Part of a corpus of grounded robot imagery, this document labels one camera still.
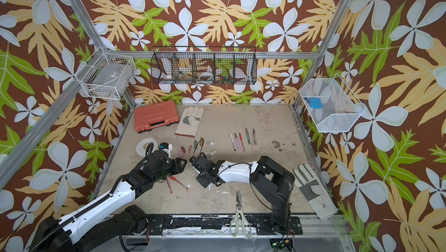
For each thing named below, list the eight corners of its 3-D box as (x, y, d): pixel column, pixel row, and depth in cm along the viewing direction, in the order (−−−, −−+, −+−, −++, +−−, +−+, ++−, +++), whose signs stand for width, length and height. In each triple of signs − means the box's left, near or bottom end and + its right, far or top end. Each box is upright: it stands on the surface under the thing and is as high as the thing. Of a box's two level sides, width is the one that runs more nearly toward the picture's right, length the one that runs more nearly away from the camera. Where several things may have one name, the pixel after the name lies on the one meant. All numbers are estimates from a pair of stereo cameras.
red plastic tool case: (137, 133, 106) (134, 129, 103) (137, 112, 118) (134, 107, 114) (180, 123, 112) (178, 119, 108) (175, 103, 123) (174, 99, 120)
